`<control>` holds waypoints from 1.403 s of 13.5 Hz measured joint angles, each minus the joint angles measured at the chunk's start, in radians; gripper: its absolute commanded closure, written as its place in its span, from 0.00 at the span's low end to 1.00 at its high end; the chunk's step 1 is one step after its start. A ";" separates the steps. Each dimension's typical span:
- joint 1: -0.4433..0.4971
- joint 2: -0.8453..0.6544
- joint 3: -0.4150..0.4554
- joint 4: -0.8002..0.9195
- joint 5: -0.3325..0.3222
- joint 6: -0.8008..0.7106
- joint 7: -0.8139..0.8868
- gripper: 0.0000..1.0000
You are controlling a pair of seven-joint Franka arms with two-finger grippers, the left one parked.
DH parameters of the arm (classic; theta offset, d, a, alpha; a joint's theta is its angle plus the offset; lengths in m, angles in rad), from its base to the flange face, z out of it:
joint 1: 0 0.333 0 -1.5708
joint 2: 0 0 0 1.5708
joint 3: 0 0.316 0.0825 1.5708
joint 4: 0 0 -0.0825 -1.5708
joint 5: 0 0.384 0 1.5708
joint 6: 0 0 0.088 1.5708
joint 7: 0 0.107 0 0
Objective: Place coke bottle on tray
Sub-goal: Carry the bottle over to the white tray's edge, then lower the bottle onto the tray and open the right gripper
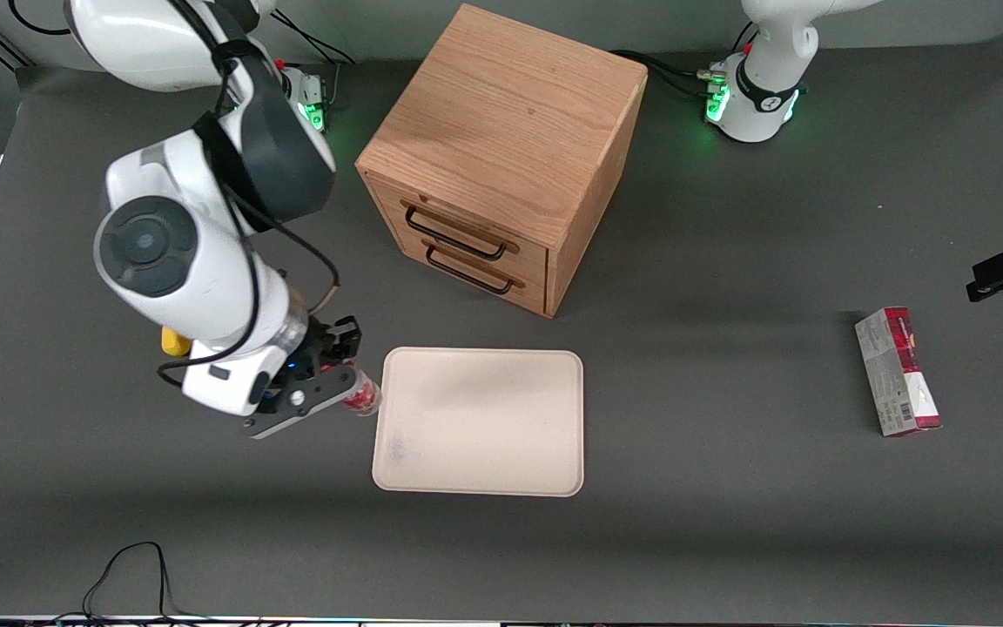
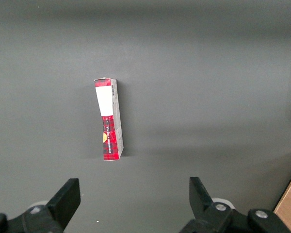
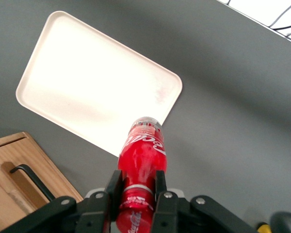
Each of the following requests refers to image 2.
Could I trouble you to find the red and grey carton box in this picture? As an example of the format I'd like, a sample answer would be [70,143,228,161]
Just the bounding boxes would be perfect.
[94,77,125,162]

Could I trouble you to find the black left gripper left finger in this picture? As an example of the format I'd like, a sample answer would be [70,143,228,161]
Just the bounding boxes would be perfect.
[0,178,81,233]

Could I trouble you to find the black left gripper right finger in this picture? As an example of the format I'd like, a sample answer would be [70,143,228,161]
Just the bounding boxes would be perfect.
[180,177,291,233]

